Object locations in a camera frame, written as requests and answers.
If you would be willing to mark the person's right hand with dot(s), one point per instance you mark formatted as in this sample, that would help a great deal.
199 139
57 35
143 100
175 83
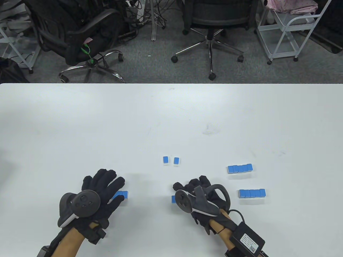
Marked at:
210 193

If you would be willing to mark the person's left hand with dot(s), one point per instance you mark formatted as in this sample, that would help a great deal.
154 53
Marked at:
107 184

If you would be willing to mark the person's right thumb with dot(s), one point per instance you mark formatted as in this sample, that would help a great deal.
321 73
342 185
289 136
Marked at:
179 186

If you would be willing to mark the person's left middle finger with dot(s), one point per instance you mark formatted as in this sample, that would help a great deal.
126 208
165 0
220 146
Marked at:
109 178

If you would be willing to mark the person's left thumb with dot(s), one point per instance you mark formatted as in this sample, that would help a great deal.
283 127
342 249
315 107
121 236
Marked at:
116 200

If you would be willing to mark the person's left little finger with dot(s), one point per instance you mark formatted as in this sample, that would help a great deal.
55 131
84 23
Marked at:
86 182

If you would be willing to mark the person's left forearm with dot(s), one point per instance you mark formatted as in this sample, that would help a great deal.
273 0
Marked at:
69 242

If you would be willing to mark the person's right forearm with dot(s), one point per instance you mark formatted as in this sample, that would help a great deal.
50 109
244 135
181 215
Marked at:
226 241

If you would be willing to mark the black and white left-hand controller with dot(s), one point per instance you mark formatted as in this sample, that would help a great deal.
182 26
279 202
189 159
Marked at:
81 202

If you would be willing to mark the black and white right-hand controller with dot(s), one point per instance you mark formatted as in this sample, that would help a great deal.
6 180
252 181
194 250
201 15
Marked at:
198 203

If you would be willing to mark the black wrist sensor module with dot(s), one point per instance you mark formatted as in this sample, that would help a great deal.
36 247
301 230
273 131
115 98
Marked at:
96 235

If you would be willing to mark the black office chair with clothing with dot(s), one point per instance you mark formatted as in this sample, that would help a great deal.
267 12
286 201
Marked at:
80 32

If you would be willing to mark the white metal rack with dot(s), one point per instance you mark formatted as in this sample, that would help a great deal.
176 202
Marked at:
16 37

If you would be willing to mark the black mesh office chair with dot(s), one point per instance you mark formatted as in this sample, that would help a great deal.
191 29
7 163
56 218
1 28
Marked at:
214 16

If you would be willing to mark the white wheeled cart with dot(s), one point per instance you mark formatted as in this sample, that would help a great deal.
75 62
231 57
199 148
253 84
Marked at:
289 32

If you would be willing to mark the pink cloth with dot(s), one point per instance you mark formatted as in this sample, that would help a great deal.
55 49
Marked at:
292 6

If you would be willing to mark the black panel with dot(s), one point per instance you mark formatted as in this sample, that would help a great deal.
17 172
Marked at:
331 26

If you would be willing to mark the dark wrist camera mount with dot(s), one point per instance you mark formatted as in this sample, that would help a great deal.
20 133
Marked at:
44 252

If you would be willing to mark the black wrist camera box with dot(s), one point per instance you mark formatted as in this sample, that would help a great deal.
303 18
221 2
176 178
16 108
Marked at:
248 238

